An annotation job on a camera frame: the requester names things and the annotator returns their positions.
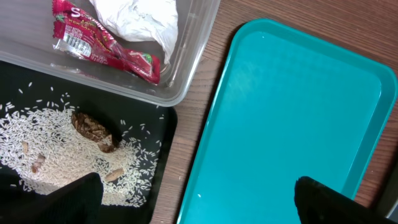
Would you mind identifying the red snack wrapper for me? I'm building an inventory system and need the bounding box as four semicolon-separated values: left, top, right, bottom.
52;0;160;85

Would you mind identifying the pile of white rice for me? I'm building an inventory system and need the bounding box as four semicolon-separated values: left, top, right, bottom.
0;81;165;208

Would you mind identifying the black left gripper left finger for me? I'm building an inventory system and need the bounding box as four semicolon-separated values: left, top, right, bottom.
1;172;103;224

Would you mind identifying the clear plastic bin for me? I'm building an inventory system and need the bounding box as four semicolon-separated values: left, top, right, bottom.
1;0;220;107

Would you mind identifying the white tissue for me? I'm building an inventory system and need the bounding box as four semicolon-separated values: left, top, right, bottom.
90;0;178;64

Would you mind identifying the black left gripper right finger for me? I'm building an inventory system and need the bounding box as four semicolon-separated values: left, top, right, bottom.
294;176;396;224

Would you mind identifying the teal plastic tray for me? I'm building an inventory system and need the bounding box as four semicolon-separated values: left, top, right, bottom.
178;19;397;223

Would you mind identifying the black waste tray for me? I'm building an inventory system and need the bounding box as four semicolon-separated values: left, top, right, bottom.
1;62;178;223

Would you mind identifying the brown food scrap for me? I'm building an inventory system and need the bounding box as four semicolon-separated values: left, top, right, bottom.
71;113;119;153

